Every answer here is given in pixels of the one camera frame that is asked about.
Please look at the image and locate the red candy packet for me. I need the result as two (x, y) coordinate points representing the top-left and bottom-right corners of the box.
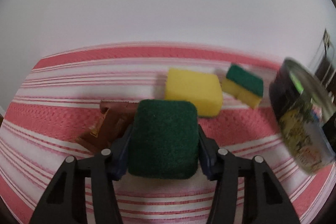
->
(76, 101), (138, 153)

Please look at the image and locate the wall power socket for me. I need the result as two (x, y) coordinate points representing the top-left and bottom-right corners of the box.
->
(323, 29), (331, 50)

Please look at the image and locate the far yellow green sponge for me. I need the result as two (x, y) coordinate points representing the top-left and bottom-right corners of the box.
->
(222, 64), (264, 109)

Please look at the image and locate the red white striped tablecloth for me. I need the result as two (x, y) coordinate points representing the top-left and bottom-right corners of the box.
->
(1, 42), (335, 223)

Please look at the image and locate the green-top yellow sponge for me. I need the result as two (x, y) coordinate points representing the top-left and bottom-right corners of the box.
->
(127, 100), (199, 180)

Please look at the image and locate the yellow sponge at back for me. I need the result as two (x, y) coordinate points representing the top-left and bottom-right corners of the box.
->
(165, 68), (223, 117)

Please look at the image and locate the round cookie tin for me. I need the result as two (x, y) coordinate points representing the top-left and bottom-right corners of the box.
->
(269, 58), (335, 173)

